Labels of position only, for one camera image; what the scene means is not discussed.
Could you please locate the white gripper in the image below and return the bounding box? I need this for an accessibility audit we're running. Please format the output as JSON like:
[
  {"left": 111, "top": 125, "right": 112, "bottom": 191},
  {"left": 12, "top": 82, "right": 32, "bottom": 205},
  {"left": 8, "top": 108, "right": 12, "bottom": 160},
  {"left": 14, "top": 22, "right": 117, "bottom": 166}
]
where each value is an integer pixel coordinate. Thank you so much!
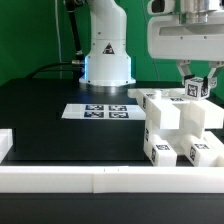
[{"left": 147, "top": 13, "right": 224, "bottom": 89}]

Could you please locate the white chair seat part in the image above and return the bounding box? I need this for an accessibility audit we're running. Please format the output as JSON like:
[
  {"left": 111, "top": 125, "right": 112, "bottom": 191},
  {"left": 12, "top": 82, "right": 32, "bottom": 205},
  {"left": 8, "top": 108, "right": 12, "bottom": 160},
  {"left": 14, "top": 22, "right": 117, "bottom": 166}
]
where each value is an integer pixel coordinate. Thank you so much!
[{"left": 143, "top": 99, "right": 214, "bottom": 158}]

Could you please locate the white chair back frame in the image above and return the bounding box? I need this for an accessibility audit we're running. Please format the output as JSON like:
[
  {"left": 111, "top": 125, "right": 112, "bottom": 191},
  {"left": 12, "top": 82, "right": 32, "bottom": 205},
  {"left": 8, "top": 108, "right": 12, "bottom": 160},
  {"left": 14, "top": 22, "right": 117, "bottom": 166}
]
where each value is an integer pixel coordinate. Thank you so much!
[{"left": 128, "top": 88, "right": 224, "bottom": 129}]

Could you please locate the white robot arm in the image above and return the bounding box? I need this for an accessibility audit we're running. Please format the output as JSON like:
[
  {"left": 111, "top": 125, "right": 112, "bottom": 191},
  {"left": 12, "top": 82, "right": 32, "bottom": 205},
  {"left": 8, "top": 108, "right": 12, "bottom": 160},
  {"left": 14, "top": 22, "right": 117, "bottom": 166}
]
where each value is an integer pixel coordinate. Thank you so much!
[{"left": 81, "top": 0, "right": 224, "bottom": 88}]

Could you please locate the white left fence bar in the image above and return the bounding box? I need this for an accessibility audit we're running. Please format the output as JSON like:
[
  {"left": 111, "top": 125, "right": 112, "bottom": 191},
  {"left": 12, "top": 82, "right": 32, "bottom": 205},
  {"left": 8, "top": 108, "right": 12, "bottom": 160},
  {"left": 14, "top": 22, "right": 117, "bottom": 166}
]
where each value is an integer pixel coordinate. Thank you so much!
[{"left": 0, "top": 129, "right": 13, "bottom": 163}]

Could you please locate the white fence bar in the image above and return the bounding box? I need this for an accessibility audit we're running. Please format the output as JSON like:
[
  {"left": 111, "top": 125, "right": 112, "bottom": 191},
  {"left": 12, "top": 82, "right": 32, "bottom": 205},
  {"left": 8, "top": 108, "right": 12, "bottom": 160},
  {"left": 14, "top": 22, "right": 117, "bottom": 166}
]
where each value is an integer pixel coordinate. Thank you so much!
[
  {"left": 0, "top": 166, "right": 224, "bottom": 193},
  {"left": 0, "top": 129, "right": 13, "bottom": 163}
]

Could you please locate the white front fence bar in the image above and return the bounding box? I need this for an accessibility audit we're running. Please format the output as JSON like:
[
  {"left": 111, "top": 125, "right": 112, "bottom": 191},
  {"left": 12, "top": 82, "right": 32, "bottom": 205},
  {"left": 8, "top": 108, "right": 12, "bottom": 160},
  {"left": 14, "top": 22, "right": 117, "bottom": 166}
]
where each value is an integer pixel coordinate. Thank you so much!
[{"left": 0, "top": 166, "right": 224, "bottom": 193}]

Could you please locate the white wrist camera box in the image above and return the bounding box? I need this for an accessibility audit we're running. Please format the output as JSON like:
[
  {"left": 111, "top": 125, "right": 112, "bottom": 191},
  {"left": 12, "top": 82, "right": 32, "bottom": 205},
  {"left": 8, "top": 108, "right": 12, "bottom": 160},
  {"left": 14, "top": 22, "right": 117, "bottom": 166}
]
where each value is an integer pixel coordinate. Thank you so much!
[{"left": 147, "top": 0, "right": 176, "bottom": 15}]

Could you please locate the grey braided wrist cable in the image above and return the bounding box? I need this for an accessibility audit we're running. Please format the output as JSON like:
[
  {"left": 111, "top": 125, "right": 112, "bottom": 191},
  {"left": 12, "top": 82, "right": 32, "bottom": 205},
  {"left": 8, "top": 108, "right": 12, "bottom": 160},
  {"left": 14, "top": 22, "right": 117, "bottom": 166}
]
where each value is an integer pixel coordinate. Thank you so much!
[{"left": 141, "top": 0, "right": 161, "bottom": 82}]

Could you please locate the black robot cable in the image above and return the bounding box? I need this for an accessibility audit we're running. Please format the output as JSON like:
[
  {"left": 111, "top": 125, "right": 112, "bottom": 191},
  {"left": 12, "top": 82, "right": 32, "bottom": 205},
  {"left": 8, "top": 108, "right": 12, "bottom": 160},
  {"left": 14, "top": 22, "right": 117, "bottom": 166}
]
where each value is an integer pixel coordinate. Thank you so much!
[{"left": 25, "top": 0, "right": 86, "bottom": 80}]

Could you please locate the white marker base plate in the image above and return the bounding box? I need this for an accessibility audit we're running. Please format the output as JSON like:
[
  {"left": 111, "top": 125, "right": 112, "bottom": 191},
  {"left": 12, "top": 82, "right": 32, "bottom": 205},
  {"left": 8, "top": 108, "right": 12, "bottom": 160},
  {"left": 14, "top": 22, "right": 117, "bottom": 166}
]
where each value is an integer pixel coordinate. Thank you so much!
[{"left": 62, "top": 104, "right": 145, "bottom": 120}]

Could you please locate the white thin cable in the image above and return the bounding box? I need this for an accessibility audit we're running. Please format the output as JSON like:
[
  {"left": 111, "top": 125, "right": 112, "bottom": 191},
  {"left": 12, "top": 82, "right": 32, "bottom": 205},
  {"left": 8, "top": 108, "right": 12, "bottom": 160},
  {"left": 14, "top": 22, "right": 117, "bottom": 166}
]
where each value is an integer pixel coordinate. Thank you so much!
[{"left": 54, "top": 0, "right": 64, "bottom": 80}]

